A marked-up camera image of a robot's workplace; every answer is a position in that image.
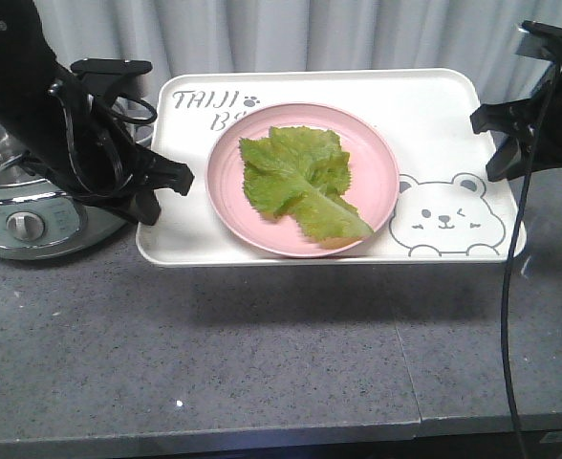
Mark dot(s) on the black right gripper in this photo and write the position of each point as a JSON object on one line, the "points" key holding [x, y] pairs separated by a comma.
{"points": [[541, 113]]}

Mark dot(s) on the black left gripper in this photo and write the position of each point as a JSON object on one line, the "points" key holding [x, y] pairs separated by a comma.
{"points": [[82, 143]]}

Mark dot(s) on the cream bear serving tray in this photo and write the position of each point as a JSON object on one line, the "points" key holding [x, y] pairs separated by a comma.
{"points": [[418, 170]]}

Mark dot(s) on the green lettuce leaf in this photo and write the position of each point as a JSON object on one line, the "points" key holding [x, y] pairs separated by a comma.
{"points": [[303, 173]]}

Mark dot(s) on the pink round plate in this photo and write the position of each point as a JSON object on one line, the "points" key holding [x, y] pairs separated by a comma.
{"points": [[243, 191]]}

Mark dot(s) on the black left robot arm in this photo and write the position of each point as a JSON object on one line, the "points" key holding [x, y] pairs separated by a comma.
{"points": [[26, 62]]}

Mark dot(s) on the pale green electric pot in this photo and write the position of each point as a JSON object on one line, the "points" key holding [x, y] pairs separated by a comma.
{"points": [[38, 220]]}

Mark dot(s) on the white pleated curtain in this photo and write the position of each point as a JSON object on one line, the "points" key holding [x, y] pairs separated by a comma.
{"points": [[476, 38]]}

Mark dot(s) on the black drawer sterilizer cabinet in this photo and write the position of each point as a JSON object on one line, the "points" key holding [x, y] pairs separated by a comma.
{"points": [[539, 444]]}

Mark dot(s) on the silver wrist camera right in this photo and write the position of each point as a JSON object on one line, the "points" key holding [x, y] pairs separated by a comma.
{"points": [[540, 41]]}

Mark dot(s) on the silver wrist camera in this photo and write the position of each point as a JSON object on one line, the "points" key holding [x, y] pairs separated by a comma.
{"points": [[106, 77], [540, 41]]}

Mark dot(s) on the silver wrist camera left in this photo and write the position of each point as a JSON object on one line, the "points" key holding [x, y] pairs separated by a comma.
{"points": [[106, 77]]}

